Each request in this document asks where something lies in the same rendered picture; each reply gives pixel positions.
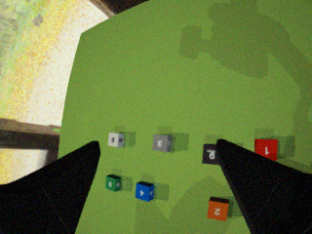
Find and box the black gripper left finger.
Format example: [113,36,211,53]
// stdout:
[0,141,101,234]

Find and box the black block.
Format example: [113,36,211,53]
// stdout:
[203,144,219,165]

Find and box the blue block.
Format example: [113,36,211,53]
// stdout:
[136,180,155,202]

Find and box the small green block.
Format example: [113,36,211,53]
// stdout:
[105,175,121,192]

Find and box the red block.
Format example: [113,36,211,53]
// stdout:
[254,139,278,161]

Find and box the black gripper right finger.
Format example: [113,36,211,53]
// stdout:
[214,139,312,234]

